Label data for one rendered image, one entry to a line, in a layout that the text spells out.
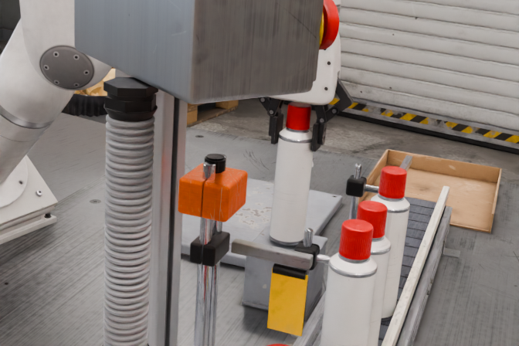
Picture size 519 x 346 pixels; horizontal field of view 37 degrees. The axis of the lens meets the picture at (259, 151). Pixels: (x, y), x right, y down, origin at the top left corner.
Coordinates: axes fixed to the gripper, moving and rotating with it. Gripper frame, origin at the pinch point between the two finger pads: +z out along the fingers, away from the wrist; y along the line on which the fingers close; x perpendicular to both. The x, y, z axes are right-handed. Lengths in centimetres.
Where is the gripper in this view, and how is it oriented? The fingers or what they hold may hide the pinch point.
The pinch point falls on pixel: (296, 133)
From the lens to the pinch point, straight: 110.8
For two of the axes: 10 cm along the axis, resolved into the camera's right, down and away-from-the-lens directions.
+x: 3.3, -2.6, 9.1
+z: -0.8, 9.5, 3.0
